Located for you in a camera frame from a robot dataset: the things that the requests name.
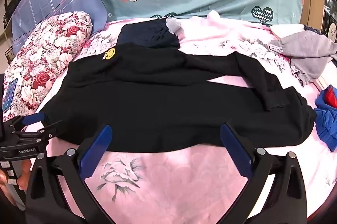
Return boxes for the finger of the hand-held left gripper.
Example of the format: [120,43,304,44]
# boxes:
[20,121,63,141]
[11,112,48,132]

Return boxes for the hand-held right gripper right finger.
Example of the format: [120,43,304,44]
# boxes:
[211,122,308,224]

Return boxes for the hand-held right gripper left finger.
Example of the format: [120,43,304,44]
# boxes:
[25,124,116,224]

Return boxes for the black pants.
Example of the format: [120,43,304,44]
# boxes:
[37,43,318,153]

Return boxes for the person's left hand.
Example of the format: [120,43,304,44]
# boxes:
[0,159,31,207]

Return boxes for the smartphone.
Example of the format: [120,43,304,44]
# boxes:
[3,78,19,111]

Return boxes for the red floral quilt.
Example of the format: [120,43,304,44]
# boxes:
[3,11,93,121]

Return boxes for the pink floral bedsheet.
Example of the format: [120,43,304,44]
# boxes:
[24,16,337,224]

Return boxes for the blue garment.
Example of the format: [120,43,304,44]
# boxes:
[313,84,337,152]

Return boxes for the red cloth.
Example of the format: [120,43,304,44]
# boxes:
[322,87,337,108]

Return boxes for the grey garment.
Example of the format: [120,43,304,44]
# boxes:
[270,30,337,86]

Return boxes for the folded dark navy garment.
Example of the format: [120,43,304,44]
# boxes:
[117,19,181,49]

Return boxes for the pale pink fleece garment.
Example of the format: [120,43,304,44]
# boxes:
[182,10,245,40]

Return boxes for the small grey cloth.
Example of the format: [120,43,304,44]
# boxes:
[166,18,185,36]

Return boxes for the dark display shelf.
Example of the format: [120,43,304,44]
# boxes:
[322,0,337,43]

